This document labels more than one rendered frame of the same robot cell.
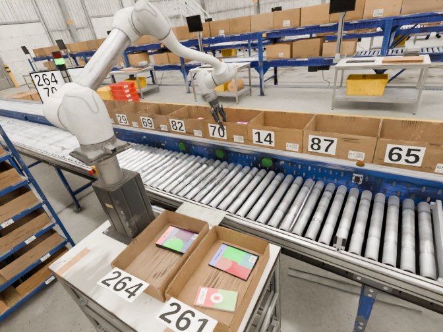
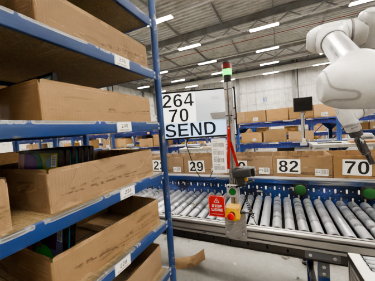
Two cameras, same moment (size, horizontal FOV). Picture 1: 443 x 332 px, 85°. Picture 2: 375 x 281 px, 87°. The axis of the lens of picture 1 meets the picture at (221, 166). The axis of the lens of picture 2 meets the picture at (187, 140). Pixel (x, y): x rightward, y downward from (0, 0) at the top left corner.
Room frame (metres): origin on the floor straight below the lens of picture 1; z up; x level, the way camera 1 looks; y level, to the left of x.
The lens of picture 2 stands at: (0.70, 1.39, 1.30)
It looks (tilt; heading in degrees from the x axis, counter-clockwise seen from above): 3 degrees down; 348
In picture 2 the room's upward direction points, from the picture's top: 4 degrees counter-clockwise
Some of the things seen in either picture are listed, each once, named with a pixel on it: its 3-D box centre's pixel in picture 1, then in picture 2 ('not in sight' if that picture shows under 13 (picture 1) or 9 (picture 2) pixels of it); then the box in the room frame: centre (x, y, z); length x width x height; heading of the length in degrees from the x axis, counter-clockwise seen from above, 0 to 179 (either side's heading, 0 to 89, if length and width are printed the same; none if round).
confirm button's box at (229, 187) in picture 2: not in sight; (232, 190); (1.71, 0.93, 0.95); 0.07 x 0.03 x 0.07; 53
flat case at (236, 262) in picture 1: (233, 260); not in sight; (0.73, 0.01, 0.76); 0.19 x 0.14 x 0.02; 56
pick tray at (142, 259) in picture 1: (164, 249); not in sight; (0.82, 0.33, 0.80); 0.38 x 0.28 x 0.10; 147
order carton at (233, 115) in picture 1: (233, 125); (360, 163); (1.84, -0.15, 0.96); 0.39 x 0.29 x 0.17; 53
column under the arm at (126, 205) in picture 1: (126, 202); not in sight; (1.08, 0.54, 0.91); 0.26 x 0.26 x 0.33; 55
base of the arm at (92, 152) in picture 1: (101, 143); not in sight; (1.06, 0.53, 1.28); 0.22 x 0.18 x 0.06; 47
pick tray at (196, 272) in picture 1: (221, 273); not in sight; (0.65, 0.06, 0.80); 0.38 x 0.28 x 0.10; 147
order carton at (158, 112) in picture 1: (163, 117); (249, 163); (2.32, 0.48, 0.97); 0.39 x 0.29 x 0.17; 53
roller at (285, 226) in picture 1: (298, 203); not in sight; (1.08, -0.41, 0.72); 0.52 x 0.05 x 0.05; 143
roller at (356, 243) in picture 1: (361, 220); not in sight; (0.88, -0.67, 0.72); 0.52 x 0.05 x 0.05; 143
